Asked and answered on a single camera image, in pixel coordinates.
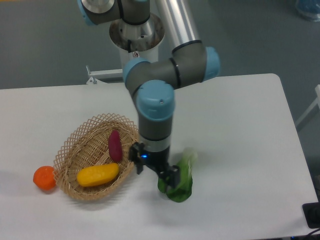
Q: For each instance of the blue bag in background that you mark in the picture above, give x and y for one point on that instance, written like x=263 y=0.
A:
x=309 y=9

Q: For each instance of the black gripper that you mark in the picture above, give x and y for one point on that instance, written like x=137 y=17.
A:
x=169 y=176

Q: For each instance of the white frame at right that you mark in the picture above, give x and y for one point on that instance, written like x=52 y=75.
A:
x=310 y=112

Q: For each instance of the orange fruit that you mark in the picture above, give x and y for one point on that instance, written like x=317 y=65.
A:
x=43 y=178

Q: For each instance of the yellow mango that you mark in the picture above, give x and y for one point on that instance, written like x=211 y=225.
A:
x=97 y=175

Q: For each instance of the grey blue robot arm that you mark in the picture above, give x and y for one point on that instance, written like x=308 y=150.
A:
x=163 y=57

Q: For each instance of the black device at table edge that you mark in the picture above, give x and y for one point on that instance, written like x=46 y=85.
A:
x=312 y=214

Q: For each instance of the purple sweet potato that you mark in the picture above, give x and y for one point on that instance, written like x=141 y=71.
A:
x=115 y=146

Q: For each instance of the woven wicker basket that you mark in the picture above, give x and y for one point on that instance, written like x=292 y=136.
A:
x=88 y=146

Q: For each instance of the green bok choy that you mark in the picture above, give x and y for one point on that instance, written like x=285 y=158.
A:
x=184 y=189

